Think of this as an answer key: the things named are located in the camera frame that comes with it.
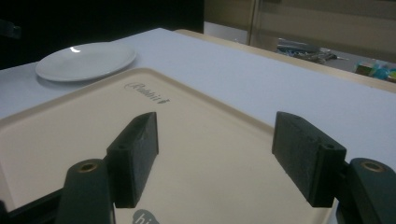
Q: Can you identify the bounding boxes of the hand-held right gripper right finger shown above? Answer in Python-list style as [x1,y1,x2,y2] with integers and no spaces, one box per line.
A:
[271,111,347,208]

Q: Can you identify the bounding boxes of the white ceramic plate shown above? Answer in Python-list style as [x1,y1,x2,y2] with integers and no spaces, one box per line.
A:
[35,41,137,83]

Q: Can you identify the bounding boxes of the beige plastic cutting board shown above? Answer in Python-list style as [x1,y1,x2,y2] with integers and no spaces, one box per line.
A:
[0,67,339,224]

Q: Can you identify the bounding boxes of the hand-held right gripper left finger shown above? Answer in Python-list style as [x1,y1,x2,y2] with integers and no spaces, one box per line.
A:
[106,111,160,209]

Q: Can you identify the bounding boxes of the pile of tools and cables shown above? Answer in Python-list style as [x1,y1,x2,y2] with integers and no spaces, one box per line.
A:
[276,37,349,64]

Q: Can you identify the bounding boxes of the colourful toy blocks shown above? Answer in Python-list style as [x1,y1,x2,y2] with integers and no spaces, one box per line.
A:
[354,59,396,84]

